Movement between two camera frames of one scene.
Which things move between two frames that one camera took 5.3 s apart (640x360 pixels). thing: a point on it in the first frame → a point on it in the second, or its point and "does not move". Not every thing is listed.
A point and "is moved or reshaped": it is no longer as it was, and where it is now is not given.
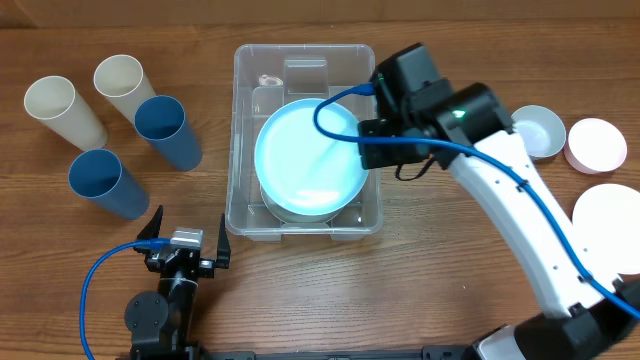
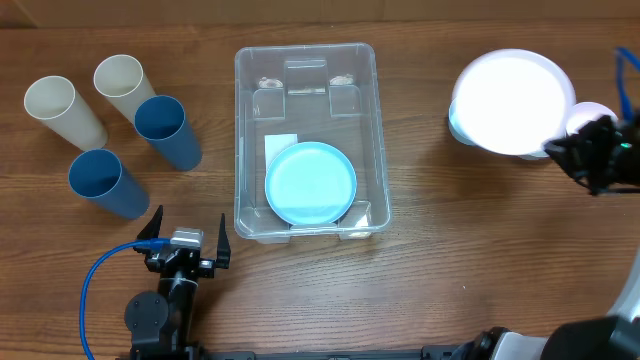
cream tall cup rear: [121, 79] does not move
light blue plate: [304, 170] is moved or reshaped
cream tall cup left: [53, 100] does not move
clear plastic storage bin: [294, 158] does not move
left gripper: [207, 266] does not move
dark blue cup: [161, 120] does not move
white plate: [608, 216] → [514, 101]
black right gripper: [382, 155] → [572, 152]
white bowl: [595, 146] is moved or reshaped
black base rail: [426, 353] does not move
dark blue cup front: [98, 176] does not move
